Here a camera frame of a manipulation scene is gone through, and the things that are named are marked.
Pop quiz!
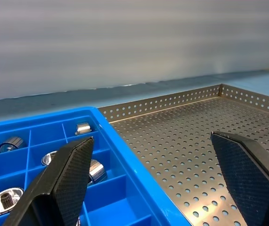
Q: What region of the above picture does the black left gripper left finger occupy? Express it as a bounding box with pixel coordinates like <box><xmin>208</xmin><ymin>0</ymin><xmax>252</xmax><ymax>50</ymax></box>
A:
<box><xmin>2</xmin><ymin>136</ymin><xmax>95</xmax><ymax>226</ymax></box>

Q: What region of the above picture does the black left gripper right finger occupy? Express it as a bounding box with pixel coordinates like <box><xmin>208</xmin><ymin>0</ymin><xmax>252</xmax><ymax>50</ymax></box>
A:
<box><xmin>210</xmin><ymin>130</ymin><xmax>269</xmax><ymax>226</ymax></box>

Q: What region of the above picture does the blue compartment tray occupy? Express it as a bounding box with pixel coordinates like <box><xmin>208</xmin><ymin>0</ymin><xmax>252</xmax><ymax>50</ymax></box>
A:
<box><xmin>0</xmin><ymin>106</ymin><xmax>193</xmax><ymax>226</ymax></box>

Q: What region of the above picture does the metal nut in blue tray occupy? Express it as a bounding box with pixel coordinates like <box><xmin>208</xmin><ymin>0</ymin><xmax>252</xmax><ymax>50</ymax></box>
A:
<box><xmin>87</xmin><ymin>159</ymin><xmax>108</xmax><ymax>186</ymax></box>

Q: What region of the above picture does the perforated metal tray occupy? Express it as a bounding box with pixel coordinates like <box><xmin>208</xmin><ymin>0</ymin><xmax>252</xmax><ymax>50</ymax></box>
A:
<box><xmin>98</xmin><ymin>83</ymin><xmax>269</xmax><ymax>226</ymax></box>

